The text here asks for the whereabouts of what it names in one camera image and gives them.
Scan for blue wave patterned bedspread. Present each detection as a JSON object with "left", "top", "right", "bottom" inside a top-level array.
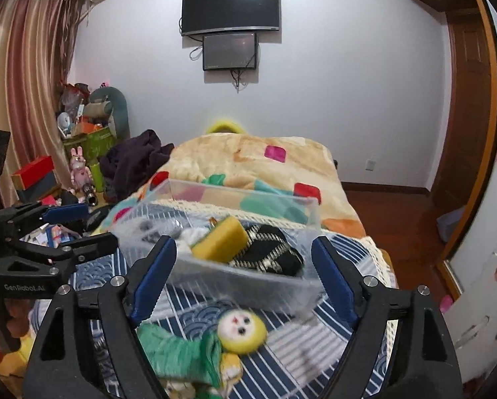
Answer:
[{"left": 28, "top": 207, "right": 399, "bottom": 399}]

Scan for black wall cables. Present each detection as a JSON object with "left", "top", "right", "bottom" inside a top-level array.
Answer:
[{"left": 230, "top": 68, "right": 250, "bottom": 93}]

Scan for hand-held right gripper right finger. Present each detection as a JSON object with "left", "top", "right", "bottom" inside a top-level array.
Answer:
[{"left": 310, "top": 235, "right": 465, "bottom": 399}]

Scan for yellow fuzzy plush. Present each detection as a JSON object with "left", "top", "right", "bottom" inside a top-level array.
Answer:
[{"left": 204, "top": 118, "right": 245, "bottom": 136}]

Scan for small black wall monitor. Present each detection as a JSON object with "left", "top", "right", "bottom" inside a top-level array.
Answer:
[{"left": 202, "top": 32, "right": 259, "bottom": 71}]

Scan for white cabinet with stickers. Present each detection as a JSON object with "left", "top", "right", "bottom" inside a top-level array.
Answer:
[{"left": 439, "top": 0, "right": 497, "bottom": 385}]

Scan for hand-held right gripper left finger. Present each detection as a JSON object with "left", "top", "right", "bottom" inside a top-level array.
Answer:
[{"left": 26, "top": 235, "right": 178, "bottom": 399}]

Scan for yellow sponge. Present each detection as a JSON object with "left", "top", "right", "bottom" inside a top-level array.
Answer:
[{"left": 191, "top": 215, "right": 250, "bottom": 263}]

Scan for clear plastic storage bin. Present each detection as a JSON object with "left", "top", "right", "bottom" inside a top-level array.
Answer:
[{"left": 115, "top": 178, "right": 322, "bottom": 315}]

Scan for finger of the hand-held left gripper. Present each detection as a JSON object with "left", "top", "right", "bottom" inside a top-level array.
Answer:
[
  {"left": 0, "top": 201, "right": 90, "bottom": 240},
  {"left": 8, "top": 232, "right": 120, "bottom": 267}
]

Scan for brown wooden door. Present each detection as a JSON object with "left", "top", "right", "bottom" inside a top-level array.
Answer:
[{"left": 430, "top": 3, "right": 497, "bottom": 259}]

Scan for grey box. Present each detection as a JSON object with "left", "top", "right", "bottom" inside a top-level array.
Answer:
[{"left": 18, "top": 172, "right": 62, "bottom": 204}]

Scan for green bottle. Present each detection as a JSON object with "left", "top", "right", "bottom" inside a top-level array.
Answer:
[{"left": 89, "top": 160, "right": 106, "bottom": 192}]

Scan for dark purple blanket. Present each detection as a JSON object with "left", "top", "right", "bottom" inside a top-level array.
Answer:
[{"left": 99, "top": 129, "right": 175, "bottom": 202}]

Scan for large black wall television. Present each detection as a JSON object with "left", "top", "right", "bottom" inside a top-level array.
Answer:
[{"left": 181, "top": 0, "right": 281, "bottom": 37}]

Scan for pink bunny doll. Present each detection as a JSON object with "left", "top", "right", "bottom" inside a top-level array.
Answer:
[{"left": 68, "top": 146, "right": 92, "bottom": 194}]

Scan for grey green plush toy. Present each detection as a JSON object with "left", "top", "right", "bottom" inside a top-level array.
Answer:
[{"left": 84, "top": 86, "right": 131, "bottom": 141}]

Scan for grey bag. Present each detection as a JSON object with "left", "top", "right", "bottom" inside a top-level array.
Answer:
[{"left": 436, "top": 207, "right": 468, "bottom": 242}]

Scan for green storage box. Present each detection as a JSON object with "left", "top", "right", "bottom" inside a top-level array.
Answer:
[{"left": 63, "top": 126, "right": 119, "bottom": 164}]

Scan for beige printed blanket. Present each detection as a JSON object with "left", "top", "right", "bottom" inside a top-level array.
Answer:
[{"left": 102, "top": 135, "right": 368, "bottom": 242}]

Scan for yellow-headed doll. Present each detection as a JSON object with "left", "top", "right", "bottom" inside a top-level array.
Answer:
[{"left": 136, "top": 309, "right": 269, "bottom": 396}]

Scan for black gold patterned cloth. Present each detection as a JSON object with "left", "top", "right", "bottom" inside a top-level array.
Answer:
[{"left": 228, "top": 224, "right": 306, "bottom": 277}]

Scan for red box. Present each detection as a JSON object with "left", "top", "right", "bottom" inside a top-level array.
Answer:
[{"left": 10, "top": 155, "right": 55, "bottom": 190}]

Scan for striped brown curtain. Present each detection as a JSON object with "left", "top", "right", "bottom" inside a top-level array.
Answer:
[{"left": 0, "top": 0, "right": 88, "bottom": 209}]

